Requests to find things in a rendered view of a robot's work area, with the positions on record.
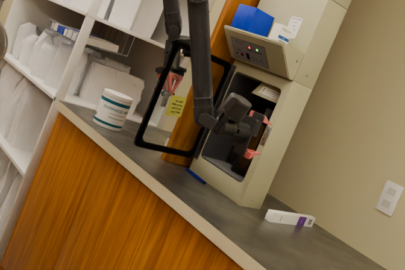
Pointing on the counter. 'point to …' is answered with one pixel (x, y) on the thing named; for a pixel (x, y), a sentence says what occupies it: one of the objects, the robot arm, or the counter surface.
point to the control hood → (275, 62)
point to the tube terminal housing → (204, 172)
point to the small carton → (281, 32)
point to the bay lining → (223, 147)
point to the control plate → (240, 46)
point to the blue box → (252, 20)
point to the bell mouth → (267, 92)
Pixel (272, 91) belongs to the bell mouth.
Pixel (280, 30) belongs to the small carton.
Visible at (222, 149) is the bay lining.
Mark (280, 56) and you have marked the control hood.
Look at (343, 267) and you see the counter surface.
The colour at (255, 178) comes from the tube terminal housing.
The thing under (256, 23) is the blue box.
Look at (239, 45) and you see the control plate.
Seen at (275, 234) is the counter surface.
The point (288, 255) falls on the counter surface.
